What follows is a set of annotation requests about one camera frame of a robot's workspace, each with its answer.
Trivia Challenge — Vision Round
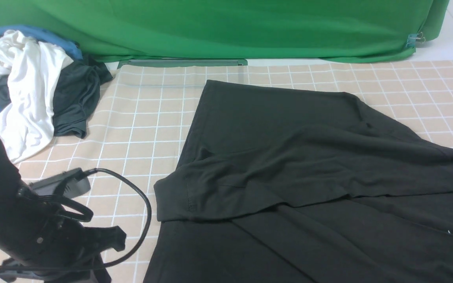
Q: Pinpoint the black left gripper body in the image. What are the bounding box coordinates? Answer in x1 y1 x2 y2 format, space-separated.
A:
0 196 126 283

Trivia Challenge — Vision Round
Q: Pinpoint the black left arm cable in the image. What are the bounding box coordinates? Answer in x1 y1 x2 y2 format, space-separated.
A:
0 168 152 272

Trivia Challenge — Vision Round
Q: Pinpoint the beige checkered table mat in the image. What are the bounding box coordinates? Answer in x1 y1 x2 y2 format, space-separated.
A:
0 59 453 283

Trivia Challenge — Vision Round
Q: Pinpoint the green backdrop cloth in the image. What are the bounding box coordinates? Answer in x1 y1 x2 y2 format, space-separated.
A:
0 0 449 63

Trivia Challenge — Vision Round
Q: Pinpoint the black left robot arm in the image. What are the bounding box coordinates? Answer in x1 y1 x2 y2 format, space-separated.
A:
0 140 126 283

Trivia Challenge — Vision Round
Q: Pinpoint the white crumpled shirt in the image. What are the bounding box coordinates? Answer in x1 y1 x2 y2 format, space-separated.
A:
0 30 73 164

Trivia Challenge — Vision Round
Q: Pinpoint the dark gray long-sleeve shirt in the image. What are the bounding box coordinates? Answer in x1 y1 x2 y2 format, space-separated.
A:
144 80 453 283

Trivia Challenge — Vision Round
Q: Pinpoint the teal binder clip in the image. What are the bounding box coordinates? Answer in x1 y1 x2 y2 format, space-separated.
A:
405 32 426 48

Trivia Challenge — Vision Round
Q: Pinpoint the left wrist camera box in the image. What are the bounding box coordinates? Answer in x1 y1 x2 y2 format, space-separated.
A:
29 168 91 199

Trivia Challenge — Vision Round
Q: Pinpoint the dark teal crumpled shirt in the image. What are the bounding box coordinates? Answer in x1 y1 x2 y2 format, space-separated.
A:
0 54 113 139

